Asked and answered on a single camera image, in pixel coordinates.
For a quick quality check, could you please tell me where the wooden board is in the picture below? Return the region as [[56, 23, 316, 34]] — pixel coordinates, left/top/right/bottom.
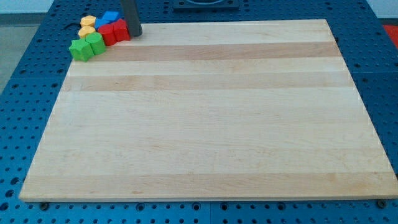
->
[[19, 19, 397, 202]]

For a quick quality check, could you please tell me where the red angular block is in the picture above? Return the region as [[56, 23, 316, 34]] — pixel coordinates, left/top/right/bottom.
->
[[112, 19, 131, 42]]

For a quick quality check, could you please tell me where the blue flat block right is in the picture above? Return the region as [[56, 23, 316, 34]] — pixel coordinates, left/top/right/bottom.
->
[[102, 11, 120, 22]]

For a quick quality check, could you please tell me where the yellow round block lower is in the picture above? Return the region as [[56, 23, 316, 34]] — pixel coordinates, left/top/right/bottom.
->
[[78, 26, 96, 39]]

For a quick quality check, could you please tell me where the green cylinder block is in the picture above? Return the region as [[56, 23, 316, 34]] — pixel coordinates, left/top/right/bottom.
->
[[86, 32, 106, 55]]

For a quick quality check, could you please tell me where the green star block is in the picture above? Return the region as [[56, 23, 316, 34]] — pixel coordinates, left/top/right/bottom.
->
[[69, 39, 94, 62]]

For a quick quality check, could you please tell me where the red cylinder block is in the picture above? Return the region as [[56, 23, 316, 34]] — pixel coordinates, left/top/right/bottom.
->
[[98, 24, 117, 46]]

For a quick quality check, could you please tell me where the yellow hexagon block upper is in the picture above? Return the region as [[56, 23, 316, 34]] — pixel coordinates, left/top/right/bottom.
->
[[80, 15, 96, 27]]

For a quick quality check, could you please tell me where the blue flat block left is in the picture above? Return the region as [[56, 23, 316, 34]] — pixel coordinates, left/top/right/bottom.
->
[[94, 18, 110, 30]]

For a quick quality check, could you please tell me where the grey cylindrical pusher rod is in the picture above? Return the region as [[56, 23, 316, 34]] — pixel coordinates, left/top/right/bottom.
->
[[120, 0, 142, 37]]

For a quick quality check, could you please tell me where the blue flat block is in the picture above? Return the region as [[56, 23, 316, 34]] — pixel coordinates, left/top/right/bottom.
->
[[102, 11, 120, 22], [94, 18, 110, 30]]

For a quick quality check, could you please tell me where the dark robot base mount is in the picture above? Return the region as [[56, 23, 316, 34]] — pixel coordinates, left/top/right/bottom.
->
[[173, 0, 240, 11]]

